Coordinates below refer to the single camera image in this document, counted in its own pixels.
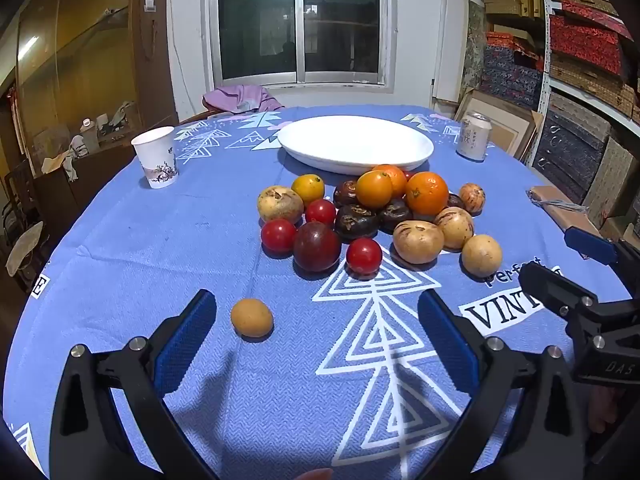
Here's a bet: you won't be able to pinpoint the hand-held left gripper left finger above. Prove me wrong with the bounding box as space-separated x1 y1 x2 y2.
49 289 221 480

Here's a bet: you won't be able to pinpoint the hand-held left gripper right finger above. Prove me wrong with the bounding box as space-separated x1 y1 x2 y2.
416 289 588 480

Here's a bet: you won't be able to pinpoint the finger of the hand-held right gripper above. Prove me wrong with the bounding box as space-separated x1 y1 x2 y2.
565 226 640 281
518 262 598 318

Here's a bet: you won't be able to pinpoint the small tan round fruit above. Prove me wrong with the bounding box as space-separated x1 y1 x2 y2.
230 298 274 339

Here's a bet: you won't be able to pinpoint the tan speckled round fruit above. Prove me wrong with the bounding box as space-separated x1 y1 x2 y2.
393 220 445 265

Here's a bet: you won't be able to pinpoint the tan streaked round fruit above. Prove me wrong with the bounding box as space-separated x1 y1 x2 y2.
434 207 475 251

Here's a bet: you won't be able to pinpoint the orange striped round fruit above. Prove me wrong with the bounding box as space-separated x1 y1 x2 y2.
459 183 486 215

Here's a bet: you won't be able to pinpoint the large orange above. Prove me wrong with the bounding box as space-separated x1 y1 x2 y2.
405 171 449 216

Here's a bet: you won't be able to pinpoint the dark red plum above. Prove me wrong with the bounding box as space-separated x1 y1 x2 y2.
293 221 343 273

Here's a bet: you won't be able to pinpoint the yellow speckled pear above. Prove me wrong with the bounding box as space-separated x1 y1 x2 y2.
257 186 304 224

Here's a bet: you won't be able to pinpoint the orange tomato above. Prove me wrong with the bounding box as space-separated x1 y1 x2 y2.
356 170 393 210

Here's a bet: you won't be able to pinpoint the small orange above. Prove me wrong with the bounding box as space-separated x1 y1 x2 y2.
372 164 408 198

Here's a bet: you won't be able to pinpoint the yellow tomato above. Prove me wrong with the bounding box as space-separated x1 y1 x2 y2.
291 174 326 206

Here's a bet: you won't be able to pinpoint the white oval plate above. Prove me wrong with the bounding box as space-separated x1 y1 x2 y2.
276 115 435 176

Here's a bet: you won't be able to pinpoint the person's right hand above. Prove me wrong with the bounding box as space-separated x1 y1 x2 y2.
589 385 623 435

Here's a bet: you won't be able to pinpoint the blue printed tablecloth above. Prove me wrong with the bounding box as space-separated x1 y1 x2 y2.
2 105 636 480

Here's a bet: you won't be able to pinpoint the leaning wooden picture frames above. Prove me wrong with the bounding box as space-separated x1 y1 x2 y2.
452 87 543 161

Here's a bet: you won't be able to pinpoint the white drink can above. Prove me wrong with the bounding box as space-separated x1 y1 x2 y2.
455 111 493 163

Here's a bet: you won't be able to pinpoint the white printed paper cup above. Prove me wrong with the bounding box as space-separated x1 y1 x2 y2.
131 127 179 190

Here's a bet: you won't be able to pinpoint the white plastic bag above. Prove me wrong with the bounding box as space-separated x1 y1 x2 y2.
6 221 45 277

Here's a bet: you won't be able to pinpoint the white metal shelf rack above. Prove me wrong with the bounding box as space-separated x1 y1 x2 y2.
530 0 640 171

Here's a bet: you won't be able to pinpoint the stack of patterned boxes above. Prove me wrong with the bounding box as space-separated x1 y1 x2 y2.
477 0 640 226

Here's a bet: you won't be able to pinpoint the white crumpled cloth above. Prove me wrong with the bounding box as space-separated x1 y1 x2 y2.
42 135 90 183

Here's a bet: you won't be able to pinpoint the green marbled panel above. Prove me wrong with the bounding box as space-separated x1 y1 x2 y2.
459 0 488 98

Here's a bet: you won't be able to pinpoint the white leaning board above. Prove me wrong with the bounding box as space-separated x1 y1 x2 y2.
431 0 463 106

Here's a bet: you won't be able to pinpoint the purple jacket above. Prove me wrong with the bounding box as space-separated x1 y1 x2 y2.
202 85 285 113

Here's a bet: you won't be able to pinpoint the wooden glass cabinet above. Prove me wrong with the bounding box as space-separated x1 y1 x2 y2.
0 0 178 306

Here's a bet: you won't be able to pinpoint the sliding glass window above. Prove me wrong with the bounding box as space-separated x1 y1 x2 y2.
202 0 398 92

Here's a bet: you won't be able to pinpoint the hanging cord loop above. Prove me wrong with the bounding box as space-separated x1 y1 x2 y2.
140 14 159 61

